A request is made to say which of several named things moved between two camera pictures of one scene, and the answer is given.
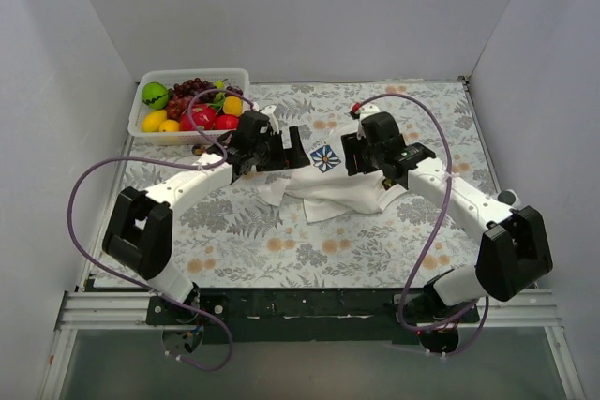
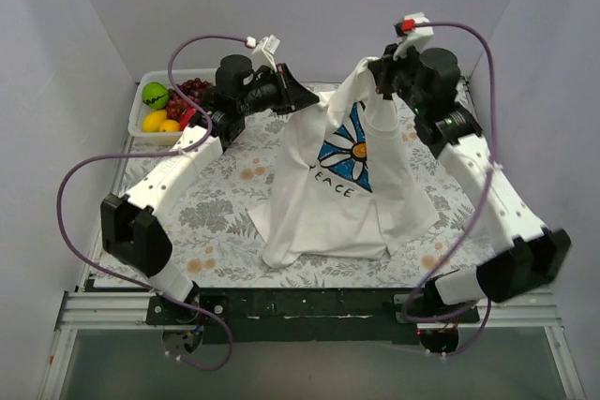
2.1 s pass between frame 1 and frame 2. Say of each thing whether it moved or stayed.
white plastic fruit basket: stayed
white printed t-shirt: moved
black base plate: stayed
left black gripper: moved
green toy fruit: stayed
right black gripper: moved
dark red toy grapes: stayed
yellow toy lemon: stayed
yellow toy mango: stayed
